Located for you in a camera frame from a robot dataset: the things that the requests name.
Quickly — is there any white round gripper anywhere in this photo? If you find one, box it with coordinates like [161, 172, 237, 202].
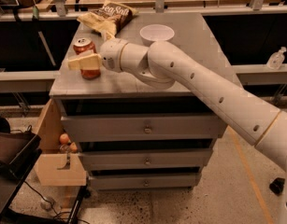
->
[68, 38, 127, 73]

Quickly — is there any red coke can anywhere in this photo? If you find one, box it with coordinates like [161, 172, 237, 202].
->
[73, 37, 101, 80]

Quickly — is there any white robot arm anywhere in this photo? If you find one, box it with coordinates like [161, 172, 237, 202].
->
[68, 38, 287, 224]

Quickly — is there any sea salt chip bag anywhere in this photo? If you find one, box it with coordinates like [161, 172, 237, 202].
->
[77, 0, 137, 39]

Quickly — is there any white ceramic bowl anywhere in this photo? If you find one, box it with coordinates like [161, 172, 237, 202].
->
[139, 24, 175, 46]

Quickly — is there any orange fruit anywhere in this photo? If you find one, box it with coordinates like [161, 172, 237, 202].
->
[59, 133, 70, 145]

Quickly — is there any grey drawer cabinet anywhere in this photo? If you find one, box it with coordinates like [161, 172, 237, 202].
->
[49, 12, 245, 191]

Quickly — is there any wooden side box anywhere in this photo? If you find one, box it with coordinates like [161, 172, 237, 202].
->
[34, 99, 86, 186]

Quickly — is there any black cart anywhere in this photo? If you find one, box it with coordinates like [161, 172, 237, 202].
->
[0, 116, 86, 224]

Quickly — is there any grey metal railing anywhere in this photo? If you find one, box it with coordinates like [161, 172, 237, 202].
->
[0, 6, 287, 93]

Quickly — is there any clear sanitizer bottle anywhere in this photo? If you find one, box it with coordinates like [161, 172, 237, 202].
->
[266, 47, 287, 70]

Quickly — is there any black chair caster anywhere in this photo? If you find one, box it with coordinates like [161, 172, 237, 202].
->
[269, 177, 285, 195]

